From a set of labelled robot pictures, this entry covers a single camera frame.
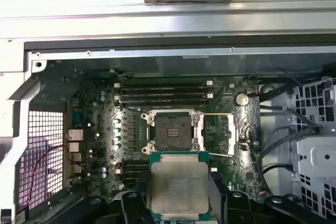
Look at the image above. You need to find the silver green CPU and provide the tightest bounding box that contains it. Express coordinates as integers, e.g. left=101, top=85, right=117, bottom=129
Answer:
left=146, top=151, right=211, bottom=221

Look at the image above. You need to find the CPU socket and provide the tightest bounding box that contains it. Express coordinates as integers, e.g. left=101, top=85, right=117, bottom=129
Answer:
left=141, top=108, right=206, bottom=154

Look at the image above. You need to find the grey wire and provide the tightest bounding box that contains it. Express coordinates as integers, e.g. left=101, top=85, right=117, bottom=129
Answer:
left=259, top=104, right=322, bottom=133

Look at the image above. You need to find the black RAM slot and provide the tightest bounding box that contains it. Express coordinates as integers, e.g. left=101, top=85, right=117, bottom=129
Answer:
left=114, top=86, right=214, bottom=92
left=115, top=172, right=150, bottom=179
left=115, top=165, right=218, bottom=173
left=115, top=159, right=151, bottom=166
left=114, top=98, right=214, bottom=105
left=114, top=91, right=214, bottom=99
left=115, top=178, right=150, bottom=186
left=114, top=79, right=214, bottom=87

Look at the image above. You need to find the blue rear port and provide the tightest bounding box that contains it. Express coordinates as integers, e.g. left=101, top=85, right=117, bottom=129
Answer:
left=71, top=108, right=85, bottom=128

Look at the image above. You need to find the green motherboard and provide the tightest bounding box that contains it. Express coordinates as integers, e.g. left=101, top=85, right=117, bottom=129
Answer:
left=65, top=76, right=263, bottom=205

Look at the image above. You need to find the silver finned heat sink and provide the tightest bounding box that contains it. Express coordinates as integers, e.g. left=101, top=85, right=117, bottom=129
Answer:
left=112, top=108, right=139, bottom=161
left=235, top=108, right=254, bottom=154

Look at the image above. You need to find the metal socket cover frame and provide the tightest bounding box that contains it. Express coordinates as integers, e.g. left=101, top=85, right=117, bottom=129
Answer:
left=201, top=113, right=236, bottom=157

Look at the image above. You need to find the silver perforated drive cage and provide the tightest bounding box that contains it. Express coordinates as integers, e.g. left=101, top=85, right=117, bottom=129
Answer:
left=258, top=76, right=336, bottom=224

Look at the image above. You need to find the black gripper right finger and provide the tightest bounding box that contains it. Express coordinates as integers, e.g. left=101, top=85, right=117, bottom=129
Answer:
left=209, top=176, right=326, bottom=224

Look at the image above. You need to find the round coin battery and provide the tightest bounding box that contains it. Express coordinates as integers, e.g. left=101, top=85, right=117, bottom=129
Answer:
left=235, top=92, right=249, bottom=107

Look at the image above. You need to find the black wire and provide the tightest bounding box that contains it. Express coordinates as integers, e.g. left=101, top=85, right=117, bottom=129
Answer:
left=257, top=126, right=320, bottom=183

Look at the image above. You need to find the thin red wire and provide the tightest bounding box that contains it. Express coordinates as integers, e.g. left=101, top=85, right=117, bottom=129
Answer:
left=18, top=144, right=85, bottom=209

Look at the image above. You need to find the black PC case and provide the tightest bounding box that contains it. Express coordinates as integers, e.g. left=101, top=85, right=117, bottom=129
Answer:
left=0, top=34, right=336, bottom=224

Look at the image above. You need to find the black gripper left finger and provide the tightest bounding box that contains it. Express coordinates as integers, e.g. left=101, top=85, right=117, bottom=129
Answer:
left=78, top=191, right=153, bottom=224

